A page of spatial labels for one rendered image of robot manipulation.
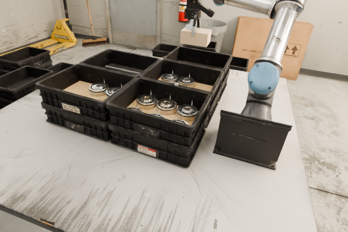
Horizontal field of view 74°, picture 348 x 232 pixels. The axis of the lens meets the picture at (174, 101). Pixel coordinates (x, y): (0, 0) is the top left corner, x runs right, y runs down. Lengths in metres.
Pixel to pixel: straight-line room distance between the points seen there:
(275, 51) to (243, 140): 0.40
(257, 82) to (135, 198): 0.65
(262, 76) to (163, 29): 3.48
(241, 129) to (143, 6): 3.62
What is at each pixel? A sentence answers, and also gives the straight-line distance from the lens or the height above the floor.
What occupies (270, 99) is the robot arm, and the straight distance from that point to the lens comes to 1.13.
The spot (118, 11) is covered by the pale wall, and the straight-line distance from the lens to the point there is 4.63.
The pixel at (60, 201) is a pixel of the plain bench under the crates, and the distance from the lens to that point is 1.00.
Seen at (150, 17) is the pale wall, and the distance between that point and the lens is 4.36.
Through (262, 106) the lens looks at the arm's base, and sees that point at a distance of 1.11.
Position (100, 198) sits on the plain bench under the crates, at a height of 0.70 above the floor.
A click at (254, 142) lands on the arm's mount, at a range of 1.06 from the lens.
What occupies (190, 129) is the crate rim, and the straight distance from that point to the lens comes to 0.89.
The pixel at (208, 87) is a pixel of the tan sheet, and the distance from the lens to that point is 1.39.
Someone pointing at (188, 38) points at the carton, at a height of 1.08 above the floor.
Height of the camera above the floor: 1.46
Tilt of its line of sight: 31 degrees down
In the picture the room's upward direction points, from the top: 3 degrees clockwise
